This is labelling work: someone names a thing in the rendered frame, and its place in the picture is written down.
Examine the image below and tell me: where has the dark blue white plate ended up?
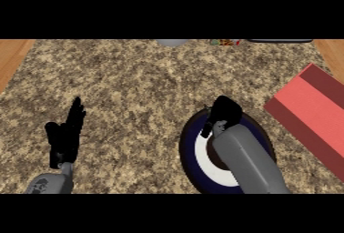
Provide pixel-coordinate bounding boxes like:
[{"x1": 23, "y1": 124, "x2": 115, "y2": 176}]
[{"x1": 178, "y1": 106, "x2": 276, "y2": 195}]

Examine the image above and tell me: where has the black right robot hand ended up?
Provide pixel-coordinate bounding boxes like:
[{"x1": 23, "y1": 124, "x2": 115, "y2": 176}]
[{"x1": 200, "y1": 95, "x2": 245, "y2": 139}]

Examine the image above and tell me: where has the grey rounded object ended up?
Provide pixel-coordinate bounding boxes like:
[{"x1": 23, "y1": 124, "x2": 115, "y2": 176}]
[{"x1": 155, "y1": 38, "x2": 192, "y2": 47}]

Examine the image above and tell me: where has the red cardboard box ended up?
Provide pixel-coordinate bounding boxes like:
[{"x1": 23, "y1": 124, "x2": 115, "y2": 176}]
[{"x1": 261, "y1": 62, "x2": 344, "y2": 183}]

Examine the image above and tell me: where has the dark flat appliance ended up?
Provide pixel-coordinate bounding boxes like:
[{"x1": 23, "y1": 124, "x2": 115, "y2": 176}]
[{"x1": 246, "y1": 38, "x2": 314, "y2": 44}]

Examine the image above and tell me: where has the colourful small package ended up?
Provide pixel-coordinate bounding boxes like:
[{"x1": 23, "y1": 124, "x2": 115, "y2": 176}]
[{"x1": 208, "y1": 38, "x2": 242, "y2": 47}]

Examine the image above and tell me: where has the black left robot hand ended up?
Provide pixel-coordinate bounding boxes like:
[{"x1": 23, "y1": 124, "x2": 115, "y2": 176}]
[{"x1": 42, "y1": 96, "x2": 87, "y2": 170}]

